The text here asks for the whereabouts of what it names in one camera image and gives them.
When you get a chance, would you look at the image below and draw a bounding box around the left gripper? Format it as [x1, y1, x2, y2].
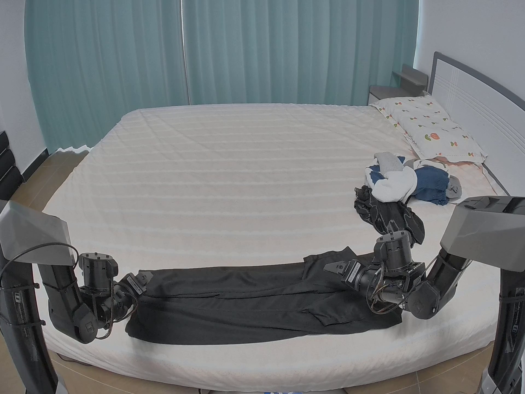
[109, 272, 146, 316]

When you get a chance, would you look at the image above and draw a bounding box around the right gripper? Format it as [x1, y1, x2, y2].
[323, 259, 385, 299]

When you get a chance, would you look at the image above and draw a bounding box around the black T-shirt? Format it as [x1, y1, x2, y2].
[125, 247, 404, 344]

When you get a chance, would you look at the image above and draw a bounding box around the pile of clothes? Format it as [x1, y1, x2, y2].
[365, 151, 462, 206]

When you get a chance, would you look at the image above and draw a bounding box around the bed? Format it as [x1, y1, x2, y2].
[8, 51, 525, 389]

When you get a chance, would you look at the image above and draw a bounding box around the black satin garment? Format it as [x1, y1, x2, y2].
[354, 185, 425, 245]

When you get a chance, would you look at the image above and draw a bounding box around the white printed pillow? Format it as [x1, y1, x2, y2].
[369, 95, 489, 164]

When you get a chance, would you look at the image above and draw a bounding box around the grey bedside table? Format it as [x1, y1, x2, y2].
[369, 64, 429, 106]

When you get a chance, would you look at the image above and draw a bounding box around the blue-green curtain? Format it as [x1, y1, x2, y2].
[182, 0, 419, 106]
[25, 0, 189, 155]

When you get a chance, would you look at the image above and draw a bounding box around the black cable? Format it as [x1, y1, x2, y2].
[8, 242, 78, 266]

